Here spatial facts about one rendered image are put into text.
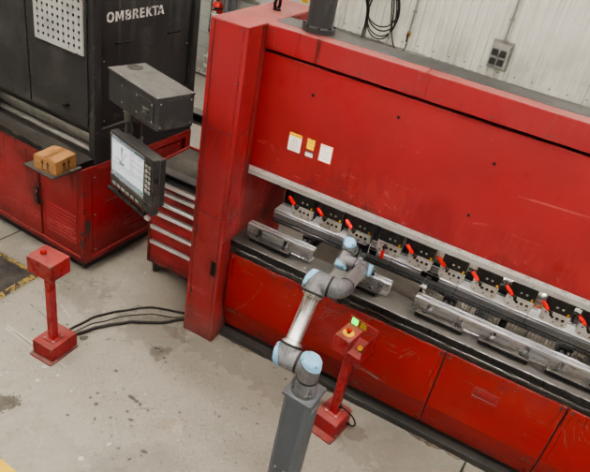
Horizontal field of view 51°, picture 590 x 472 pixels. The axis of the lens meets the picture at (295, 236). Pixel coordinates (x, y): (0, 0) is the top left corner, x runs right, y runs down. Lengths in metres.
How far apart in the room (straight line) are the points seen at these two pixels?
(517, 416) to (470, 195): 1.39
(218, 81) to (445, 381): 2.28
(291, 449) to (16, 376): 1.91
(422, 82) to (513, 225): 0.90
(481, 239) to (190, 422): 2.12
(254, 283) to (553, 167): 2.06
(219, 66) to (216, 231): 1.09
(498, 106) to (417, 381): 1.80
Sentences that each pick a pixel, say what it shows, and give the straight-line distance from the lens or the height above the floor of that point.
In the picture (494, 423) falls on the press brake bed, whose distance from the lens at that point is 4.11.
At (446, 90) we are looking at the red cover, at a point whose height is 2.24.
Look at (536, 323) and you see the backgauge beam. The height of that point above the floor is 0.96.
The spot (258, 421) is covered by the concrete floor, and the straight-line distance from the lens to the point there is 4.17.
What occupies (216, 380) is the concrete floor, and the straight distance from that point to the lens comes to 4.37.
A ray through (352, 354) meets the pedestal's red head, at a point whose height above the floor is 0.70.
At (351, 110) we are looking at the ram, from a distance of 3.53.
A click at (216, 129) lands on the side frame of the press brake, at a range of 3.77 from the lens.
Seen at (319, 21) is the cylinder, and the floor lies 2.37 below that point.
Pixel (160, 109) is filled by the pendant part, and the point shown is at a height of 1.89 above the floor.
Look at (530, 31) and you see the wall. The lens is 7.44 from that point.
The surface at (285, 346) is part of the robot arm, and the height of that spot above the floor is 1.01.
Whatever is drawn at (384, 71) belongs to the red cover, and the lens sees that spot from 3.39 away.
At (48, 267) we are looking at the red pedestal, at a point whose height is 0.80.
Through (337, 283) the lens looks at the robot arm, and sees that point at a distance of 3.17.
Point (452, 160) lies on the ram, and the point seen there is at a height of 1.89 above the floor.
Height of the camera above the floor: 3.18
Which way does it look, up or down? 32 degrees down
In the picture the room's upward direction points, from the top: 11 degrees clockwise
